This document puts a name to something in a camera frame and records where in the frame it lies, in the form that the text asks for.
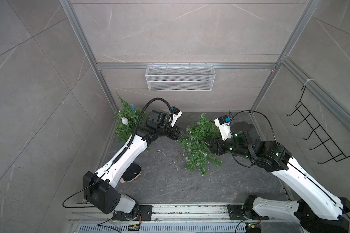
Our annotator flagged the clear bulb string light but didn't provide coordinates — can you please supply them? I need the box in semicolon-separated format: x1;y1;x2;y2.
180;125;211;175

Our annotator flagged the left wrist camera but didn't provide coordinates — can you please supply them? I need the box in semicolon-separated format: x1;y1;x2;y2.
170;106;182;128

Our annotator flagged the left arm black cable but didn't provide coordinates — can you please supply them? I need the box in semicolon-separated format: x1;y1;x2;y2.
62;97;173;233

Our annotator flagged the white wire mesh basket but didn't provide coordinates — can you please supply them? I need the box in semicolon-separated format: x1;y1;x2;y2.
145;65;216;92

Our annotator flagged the small green christmas tree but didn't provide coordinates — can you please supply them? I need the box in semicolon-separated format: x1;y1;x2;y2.
114;93;142;143
180;113;222;175

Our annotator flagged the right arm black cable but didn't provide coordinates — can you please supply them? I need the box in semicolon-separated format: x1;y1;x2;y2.
228;110;350;233

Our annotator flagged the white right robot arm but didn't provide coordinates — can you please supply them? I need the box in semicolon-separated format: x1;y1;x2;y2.
205;116;350;233

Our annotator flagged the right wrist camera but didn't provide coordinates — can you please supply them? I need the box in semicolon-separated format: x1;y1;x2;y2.
214;115;232;141

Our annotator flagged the metal base rail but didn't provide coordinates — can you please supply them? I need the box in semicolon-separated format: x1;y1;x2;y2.
69;203;311;225

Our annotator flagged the white cloud light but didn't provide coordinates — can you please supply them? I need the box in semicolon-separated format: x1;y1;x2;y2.
121;117;129;125

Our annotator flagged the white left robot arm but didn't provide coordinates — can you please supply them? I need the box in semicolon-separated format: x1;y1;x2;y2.
83;107;182;219

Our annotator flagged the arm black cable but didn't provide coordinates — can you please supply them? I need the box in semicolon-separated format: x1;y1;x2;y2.
62;97;173;233
228;110;350;233

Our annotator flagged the black wire hook rack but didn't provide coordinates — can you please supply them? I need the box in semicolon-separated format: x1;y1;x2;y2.
287;85;350;165

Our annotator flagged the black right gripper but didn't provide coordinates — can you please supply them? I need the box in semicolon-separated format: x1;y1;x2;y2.
203;133;251;161

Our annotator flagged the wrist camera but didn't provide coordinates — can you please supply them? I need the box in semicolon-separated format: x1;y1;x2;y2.
170;106;182;128
214;115;232;141

